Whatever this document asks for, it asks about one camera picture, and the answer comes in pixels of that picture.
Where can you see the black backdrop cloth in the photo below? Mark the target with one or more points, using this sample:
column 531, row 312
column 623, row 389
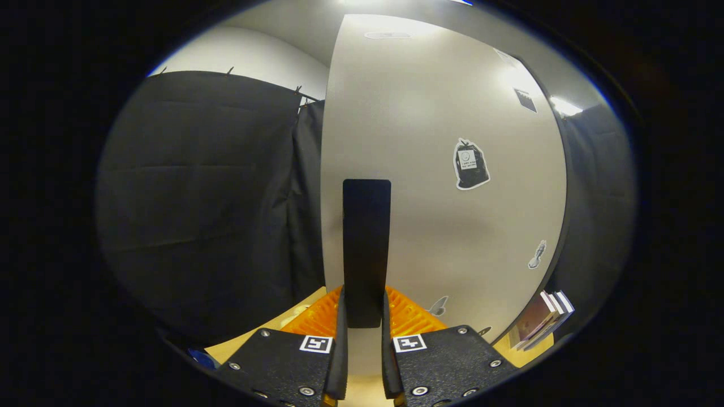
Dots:
column 198, row 198

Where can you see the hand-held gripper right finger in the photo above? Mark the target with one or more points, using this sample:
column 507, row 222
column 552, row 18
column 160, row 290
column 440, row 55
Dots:
column 388, row 362

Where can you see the small ceiling light panel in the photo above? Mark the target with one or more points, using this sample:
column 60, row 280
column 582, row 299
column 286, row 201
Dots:
column 565, row 106

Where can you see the beige cabinet door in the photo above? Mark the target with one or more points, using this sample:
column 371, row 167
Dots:
column 430, row 226

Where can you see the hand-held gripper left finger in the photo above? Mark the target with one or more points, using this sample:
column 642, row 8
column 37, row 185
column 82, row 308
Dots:
column 341, row 362

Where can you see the thin beige book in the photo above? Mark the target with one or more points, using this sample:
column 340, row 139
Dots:
column 552, row 308

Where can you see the small blue object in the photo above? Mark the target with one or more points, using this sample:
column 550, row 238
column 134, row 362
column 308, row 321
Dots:
column 203, row 358

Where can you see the white blue book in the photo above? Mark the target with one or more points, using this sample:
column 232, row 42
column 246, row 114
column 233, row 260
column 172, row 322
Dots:
column 564, row 302

